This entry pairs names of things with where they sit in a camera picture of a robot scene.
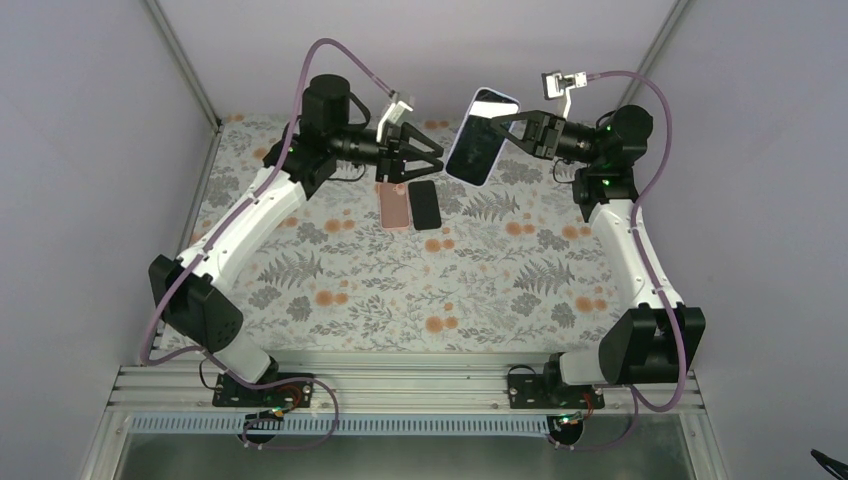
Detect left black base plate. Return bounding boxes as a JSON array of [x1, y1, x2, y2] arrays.
[[211, 372, 315, 410]]

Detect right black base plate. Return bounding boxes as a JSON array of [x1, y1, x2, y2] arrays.
[[506, 370, 605, 410]]

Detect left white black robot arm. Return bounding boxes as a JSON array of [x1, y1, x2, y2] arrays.
[[149, 74, 443, 405]]

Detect aluminium corner post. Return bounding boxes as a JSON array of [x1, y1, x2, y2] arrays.
[[141, 0, 222, 132], [617, 0, 694, 107]]

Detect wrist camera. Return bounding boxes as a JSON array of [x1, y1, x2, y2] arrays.
[[376, 90, 415, 144], [541, 71, 588, 119]]

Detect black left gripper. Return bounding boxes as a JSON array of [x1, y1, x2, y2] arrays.
[[329, 121, 442, 184]]

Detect aluminium corner post right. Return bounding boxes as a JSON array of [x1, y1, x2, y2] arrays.
[[617, 0, 694, 107]]

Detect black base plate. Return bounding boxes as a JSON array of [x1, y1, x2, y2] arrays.
[[211, 372, 315, 410], [506, 370, 605, 410]]

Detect aluminium rail base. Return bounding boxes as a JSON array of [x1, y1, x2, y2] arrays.
[[105, 349, 707, 415]]

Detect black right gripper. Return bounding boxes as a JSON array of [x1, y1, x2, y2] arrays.
[[490, 109, 603, 165]]

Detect aluminium corner post left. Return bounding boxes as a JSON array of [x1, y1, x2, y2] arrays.
[[141, 0, 222, 132]]

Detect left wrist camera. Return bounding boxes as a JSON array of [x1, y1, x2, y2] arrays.
[[376, 90, 415, 144]]

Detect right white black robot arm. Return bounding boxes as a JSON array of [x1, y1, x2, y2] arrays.
[[490, 105, 706, 407]]

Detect floral patterned table mat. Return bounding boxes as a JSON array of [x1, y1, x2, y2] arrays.
[[162, 113, 654, 354]]

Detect lavender phone case with ring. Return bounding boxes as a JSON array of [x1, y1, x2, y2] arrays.
[[443, 86, 523, 189]]

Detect pink phone case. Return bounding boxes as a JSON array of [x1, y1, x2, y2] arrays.
[[377, 183, 411, 231]]

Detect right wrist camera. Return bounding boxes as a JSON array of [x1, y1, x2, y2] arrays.
[[541, 71, 588, 119]]

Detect grey slotted cable duct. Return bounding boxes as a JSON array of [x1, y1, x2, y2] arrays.
[[128, 412, 549, 437]]

